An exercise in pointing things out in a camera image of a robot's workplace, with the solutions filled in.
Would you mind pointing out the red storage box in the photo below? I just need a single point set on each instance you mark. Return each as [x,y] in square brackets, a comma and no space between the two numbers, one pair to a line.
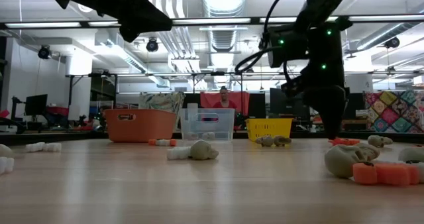
[57,110]

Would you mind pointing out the black metal rack frame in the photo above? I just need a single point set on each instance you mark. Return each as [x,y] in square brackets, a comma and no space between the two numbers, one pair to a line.
[149,74]

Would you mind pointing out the orange plastic bin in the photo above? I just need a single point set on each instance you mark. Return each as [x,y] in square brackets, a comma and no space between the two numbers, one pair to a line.
[145,128]

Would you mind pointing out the black ceiling beam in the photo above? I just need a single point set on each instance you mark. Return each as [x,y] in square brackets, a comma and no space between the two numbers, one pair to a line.
[255,20]

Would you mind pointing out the black ceiling spotlight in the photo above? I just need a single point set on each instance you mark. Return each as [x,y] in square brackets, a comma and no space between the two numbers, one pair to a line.
[392,42]
[152,45]
[44,52]

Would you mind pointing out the red cloth backdrop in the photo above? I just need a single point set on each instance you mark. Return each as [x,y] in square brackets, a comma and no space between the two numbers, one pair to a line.
[207,99]

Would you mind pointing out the black computer monitor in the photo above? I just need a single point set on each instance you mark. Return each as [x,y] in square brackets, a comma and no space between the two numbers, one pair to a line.
[278,104]
[36,104]
[357,106]

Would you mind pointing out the silver ceiling air duct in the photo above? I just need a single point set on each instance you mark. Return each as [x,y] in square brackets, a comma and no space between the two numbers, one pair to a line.
[223,5]

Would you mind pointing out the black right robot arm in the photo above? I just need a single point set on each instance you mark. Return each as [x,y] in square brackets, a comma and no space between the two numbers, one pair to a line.
[326,35]

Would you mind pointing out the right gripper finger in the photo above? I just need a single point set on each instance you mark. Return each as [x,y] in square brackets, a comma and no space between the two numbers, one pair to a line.
[326,124]
[338,121]

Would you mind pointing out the clear plastic bin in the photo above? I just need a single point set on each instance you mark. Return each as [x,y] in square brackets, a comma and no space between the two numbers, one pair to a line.
[207,124]

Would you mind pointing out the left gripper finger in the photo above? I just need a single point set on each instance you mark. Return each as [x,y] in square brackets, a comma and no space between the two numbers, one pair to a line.
[155,22]
[130,33]

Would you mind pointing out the colourful patchwork quilt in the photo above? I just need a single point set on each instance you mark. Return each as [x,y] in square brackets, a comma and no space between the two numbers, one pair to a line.
[394,111]

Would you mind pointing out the person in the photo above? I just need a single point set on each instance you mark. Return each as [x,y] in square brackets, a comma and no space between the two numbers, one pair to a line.
[224,101]

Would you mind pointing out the yellow plastic basket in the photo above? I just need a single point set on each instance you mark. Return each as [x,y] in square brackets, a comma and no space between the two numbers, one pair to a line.
[268,129]

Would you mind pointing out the floral patterned cloth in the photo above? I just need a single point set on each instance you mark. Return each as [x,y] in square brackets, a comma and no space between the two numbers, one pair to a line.
[162,101]

